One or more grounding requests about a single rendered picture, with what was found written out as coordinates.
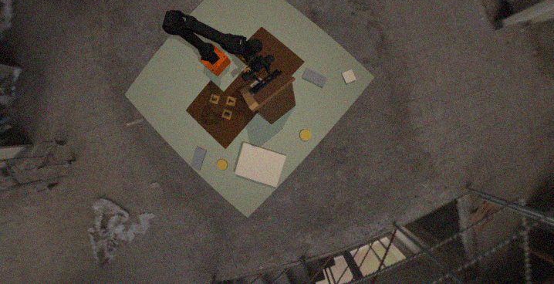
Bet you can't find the yellow flat disc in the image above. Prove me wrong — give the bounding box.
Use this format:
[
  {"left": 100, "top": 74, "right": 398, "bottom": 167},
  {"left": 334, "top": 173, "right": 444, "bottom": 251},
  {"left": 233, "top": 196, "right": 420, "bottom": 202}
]
[
  {"left": 217, "top": 159, "right": 228, "bottom": 170},
  {"left": 300, "top": 130, "right": 311, "bottom": 140}
]

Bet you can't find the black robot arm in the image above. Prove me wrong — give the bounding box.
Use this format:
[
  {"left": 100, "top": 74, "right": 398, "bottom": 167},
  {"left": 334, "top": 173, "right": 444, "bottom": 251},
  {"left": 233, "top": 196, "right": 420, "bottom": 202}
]
[{"left": 162, "top": 10, "right": 266, "bottom": 73}]

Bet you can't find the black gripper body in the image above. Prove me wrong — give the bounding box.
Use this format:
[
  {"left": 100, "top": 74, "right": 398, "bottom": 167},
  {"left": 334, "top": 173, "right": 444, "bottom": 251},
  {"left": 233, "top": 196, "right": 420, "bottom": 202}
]
[{"left": 242, "top": 54, "right": 275, "bottom": 82}]

